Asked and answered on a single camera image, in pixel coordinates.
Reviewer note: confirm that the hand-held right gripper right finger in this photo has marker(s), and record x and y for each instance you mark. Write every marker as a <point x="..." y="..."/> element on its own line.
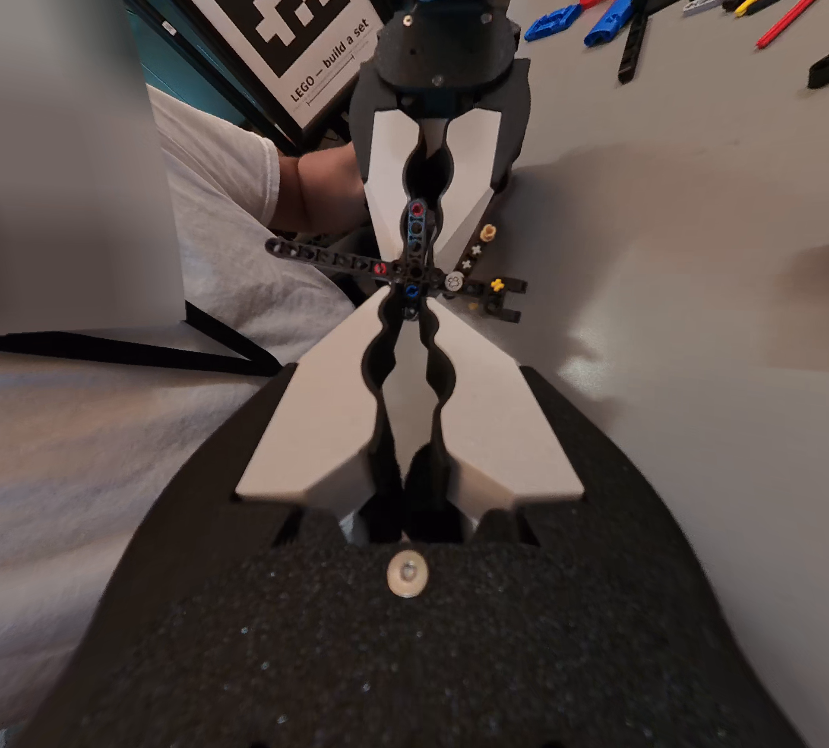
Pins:
<point x="505" y="431"/>

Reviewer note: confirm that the black lego beam assembly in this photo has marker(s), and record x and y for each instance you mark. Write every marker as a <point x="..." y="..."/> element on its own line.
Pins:
<point x="337" y="257"/>

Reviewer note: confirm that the pile of lego beams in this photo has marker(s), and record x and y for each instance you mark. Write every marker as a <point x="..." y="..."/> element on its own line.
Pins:
<point x="622" y="16"/>

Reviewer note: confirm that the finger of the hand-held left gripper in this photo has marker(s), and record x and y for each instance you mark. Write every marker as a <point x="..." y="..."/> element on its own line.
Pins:
<point x="473" y="178"/>
<point x="385" y="178"/>

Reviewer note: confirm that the person's left forearm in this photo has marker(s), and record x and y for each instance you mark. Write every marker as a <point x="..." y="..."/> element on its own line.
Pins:
<point x="317" y="191"/>

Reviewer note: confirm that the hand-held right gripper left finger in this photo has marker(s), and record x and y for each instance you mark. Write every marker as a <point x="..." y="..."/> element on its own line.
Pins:
<point x="311" y="431"/>

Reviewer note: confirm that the black stand frame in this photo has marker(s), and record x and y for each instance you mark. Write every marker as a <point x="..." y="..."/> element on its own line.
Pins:
<point x="129" y="356"/>

